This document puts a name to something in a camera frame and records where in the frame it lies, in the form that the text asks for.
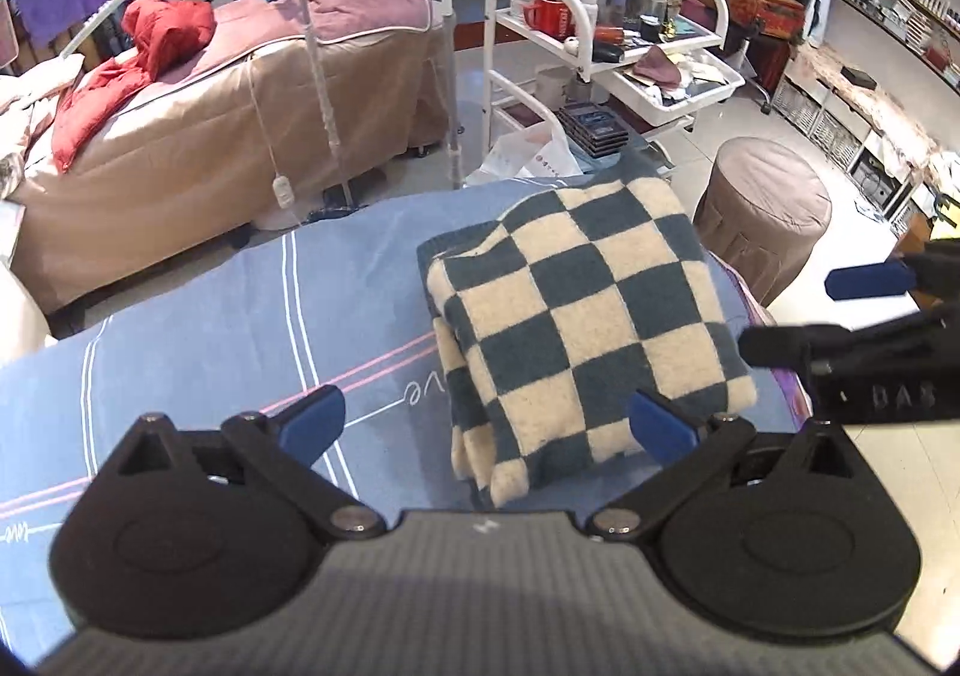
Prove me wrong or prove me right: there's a white plastic bag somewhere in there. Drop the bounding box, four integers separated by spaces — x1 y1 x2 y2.
463 119 583 188

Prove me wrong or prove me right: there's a white plastic tray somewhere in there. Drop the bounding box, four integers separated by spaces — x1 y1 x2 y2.
602 40 748 127

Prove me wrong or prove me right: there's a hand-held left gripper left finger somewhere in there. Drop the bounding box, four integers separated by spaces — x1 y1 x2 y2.
90 383 387 543

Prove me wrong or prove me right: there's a white trolley cart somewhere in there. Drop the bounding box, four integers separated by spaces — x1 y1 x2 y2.
481 0 748 176

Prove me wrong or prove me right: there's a tan covered massage bed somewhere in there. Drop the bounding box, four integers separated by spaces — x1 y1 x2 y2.
6 0 452 319

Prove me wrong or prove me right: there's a white stand pole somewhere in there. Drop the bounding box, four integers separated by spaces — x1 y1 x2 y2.
436 0 464 191

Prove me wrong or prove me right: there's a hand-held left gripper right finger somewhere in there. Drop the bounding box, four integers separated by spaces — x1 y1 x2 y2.
585 389 872 543

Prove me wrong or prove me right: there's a blue striped bed sheet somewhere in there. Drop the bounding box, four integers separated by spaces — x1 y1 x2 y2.
0 155 815 666

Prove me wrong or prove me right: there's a wooden chest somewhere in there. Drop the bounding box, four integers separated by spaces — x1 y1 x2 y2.
703 0 806 41

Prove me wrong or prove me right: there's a round grey covered stool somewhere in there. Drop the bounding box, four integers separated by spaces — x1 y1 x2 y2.
693 137 834 307

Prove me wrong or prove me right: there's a pile of light clothes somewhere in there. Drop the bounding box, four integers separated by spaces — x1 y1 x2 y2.
0 52 85 201

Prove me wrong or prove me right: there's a white cable with switch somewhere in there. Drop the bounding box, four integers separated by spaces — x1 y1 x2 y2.
244 57 299 227

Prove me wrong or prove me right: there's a red mug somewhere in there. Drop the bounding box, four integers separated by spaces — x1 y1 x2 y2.
523 0 578 40

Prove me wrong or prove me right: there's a low white cabinet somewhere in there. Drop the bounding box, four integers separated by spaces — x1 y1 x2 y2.
771 41 960 231

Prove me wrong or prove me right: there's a stack of dark boxes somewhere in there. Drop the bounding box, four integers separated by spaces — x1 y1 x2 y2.
557 101 632 161

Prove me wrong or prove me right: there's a red jacket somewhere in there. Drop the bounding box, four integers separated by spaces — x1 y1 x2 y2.
51 0 218 176

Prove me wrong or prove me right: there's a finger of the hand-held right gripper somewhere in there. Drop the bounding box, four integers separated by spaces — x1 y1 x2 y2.
823 259 920 302
738 322 857 372

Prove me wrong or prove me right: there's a checkered blanket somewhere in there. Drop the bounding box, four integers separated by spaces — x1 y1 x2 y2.
416 177 760 508

